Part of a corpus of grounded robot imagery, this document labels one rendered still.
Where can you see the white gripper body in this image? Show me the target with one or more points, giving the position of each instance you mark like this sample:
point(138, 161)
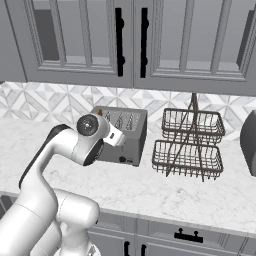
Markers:
point(119, 136)

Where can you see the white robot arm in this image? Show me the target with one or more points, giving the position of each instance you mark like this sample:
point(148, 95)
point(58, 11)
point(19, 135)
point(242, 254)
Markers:
point(36, 200)

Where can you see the silver toaster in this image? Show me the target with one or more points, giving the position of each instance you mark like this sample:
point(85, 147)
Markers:
point(131, 146)

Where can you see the black toaster lever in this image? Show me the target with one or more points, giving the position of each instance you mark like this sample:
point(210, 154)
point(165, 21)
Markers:
point(130, 162)

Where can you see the grey drawer front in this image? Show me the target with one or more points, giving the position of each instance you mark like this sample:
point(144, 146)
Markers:
point(116, 221)
point(226, 237)

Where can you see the grey glass-panel cupboard door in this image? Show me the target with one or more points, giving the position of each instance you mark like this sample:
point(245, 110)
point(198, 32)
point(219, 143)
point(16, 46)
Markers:
point(76, 40)
point(200, 43)

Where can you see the grey base cupboard door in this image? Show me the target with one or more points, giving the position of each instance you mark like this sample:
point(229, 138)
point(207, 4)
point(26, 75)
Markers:
point(186, 250)
point(110, 245)

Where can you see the dark grey rounded appliance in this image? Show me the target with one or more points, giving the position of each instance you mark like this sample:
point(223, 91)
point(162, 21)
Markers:
point(249, 143)

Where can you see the grey cupboard side panel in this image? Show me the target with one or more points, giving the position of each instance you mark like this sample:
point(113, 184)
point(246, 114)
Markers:
point(10, 43)

